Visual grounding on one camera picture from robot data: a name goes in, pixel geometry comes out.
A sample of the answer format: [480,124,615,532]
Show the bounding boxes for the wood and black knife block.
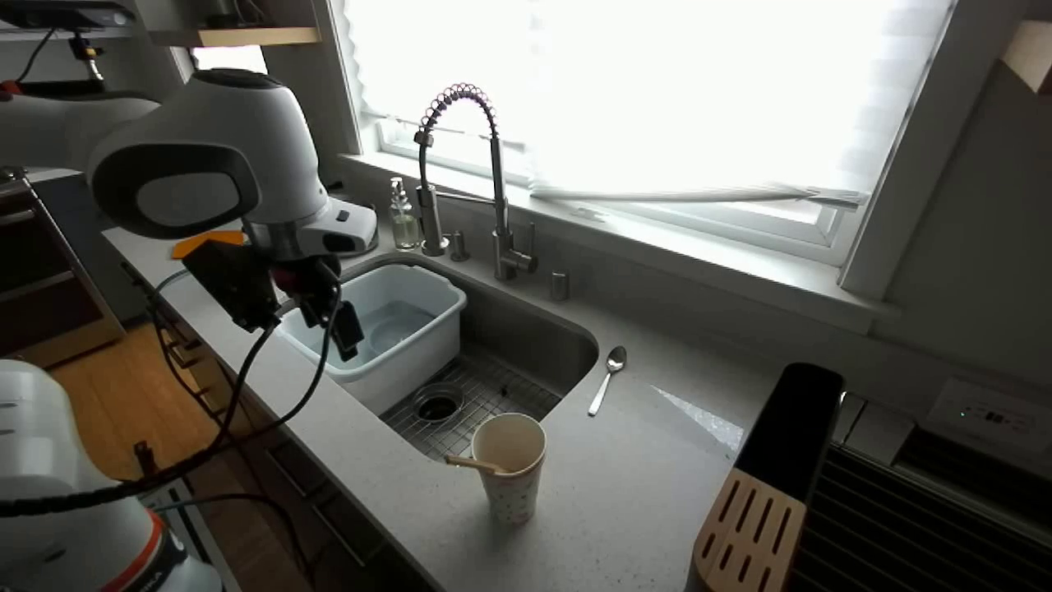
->
[692,359,849,592]

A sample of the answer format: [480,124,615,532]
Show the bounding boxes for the steel sink basin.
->
[273,248,606,463]

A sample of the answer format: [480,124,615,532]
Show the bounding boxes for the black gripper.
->
[273,253,367,365]

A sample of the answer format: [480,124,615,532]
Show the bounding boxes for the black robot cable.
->
[0,308,339,520]

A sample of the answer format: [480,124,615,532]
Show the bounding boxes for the steel spring neck faucet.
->
[412,77,540,283]

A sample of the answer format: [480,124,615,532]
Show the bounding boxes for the metal spoon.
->
[585,342,631,419]

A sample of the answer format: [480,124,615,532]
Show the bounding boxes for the black slatted grate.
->
[786,425,1052,592]

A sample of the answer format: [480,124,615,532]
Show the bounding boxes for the orange flat pad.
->
[168,226,252,263]

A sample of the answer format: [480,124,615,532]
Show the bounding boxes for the wooden shelf board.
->
[194,24,323,49]

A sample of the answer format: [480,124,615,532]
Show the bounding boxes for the paper cup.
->
[470,408,549,528]

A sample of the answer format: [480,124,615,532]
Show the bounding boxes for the wire sink grid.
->
[383,346,567,463]

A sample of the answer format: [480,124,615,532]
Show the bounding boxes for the wooden stir stick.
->
[440,451,500,476]

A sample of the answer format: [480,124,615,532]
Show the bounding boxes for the white wall outlet plate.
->
[928,374,1052,457]

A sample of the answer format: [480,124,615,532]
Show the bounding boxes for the clear soap pump bottle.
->
[384,175,428,256]

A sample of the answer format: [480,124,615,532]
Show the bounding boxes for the cabinet drawers under counter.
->
[146,291,437,592]

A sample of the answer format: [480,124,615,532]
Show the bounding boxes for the white plastic dish tub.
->
[277,259,470,418]

